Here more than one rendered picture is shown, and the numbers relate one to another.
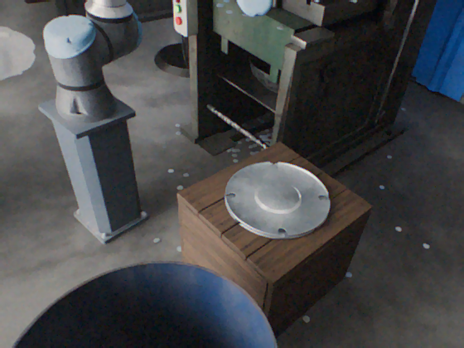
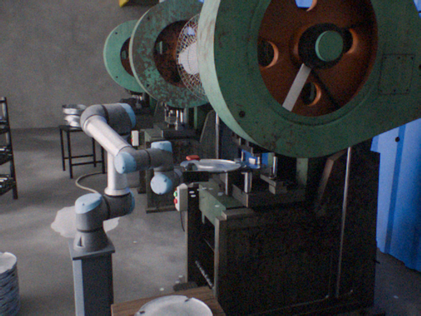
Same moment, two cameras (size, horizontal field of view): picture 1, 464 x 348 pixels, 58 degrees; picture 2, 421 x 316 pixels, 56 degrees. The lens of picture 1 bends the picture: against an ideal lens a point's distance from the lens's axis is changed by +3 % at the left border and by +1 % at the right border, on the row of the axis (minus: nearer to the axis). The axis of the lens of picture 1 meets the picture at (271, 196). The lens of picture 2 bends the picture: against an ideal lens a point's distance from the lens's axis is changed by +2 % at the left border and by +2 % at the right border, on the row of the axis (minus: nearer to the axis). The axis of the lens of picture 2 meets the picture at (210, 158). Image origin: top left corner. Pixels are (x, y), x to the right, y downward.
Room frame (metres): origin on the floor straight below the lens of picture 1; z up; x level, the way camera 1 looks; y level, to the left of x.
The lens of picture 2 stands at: (-0.20, -0.78, 1.27)
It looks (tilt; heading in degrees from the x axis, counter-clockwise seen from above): 14 degrees down; 31
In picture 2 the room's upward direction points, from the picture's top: 1 degrees clockwise
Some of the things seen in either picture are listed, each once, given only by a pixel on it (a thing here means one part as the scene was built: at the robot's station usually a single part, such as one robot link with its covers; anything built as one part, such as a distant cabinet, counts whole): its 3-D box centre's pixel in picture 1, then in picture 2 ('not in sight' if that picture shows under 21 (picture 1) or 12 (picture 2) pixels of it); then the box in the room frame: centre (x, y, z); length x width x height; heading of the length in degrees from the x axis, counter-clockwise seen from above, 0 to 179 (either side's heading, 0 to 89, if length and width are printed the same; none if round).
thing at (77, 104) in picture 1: (84, 92); (90, 234); (0.96, 0.55, 0.50); 0.15 x 0.15 x 0.10
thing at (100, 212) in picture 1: (102, 168); (93, 288); (0.96, 0.55, 0.23); 0.19 x 0.19 x 0.45; 55
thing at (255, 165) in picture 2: not in sight; (255, 168); (1.56, 0.01, 0.76); 0.15 x 0.09 x 0.05; 51
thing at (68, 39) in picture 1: (75, 49); (90, 210); (0.97, 0.55, 0.62); 0.13 x 0.12 x 0.14; 160
